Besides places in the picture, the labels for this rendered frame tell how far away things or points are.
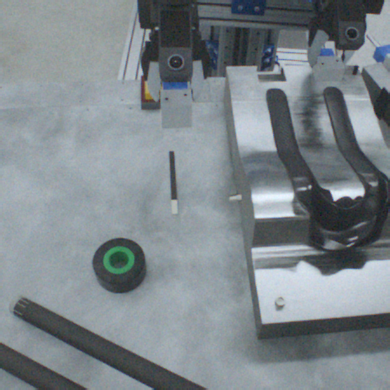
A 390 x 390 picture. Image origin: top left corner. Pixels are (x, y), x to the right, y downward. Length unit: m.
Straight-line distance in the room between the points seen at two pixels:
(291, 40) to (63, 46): 1.01
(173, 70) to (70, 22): 1.97
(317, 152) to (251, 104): 0.15
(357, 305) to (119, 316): 0.35
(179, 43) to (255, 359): 0.46
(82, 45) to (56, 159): 1.56
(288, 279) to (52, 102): 0.59
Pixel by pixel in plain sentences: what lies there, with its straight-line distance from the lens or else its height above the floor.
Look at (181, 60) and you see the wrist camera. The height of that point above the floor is 1.09.
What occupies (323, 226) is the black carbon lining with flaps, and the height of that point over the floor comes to 0.88.
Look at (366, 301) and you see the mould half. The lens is 0.82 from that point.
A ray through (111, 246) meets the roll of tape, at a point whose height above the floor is 0.83.
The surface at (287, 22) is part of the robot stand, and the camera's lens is 1.49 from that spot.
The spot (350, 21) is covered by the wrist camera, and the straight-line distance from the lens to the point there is 0.93.
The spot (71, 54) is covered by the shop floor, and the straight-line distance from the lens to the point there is 2.50.
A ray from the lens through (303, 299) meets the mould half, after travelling 0.80.
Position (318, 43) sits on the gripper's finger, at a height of 0.96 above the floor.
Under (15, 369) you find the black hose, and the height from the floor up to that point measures 0.84.
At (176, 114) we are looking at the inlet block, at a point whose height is 0.94.
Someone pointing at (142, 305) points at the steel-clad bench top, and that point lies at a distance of 0.84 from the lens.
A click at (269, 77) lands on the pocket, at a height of 0.87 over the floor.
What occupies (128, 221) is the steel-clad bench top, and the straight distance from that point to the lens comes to 0.92.
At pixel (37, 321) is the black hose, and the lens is 0.82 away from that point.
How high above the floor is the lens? 1.57
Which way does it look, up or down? 53 degrees down
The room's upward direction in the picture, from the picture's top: 7 degrees clockwise
